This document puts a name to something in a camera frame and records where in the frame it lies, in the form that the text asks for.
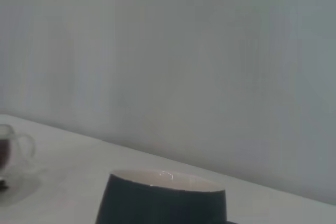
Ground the dark green ceramic mug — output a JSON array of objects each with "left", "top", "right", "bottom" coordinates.
[{"left": 94, "top": 169, "right": 237, "bottom": 224}]

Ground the glass bowl of coffee beans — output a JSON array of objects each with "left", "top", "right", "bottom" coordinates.
[{"left": 0, "top": 123, "right": 36, "bottom": 174}]

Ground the glass saucer under cup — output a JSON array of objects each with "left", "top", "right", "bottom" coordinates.
[{"left": 0, "top": 165, "right": 43, "bottom": 207}]

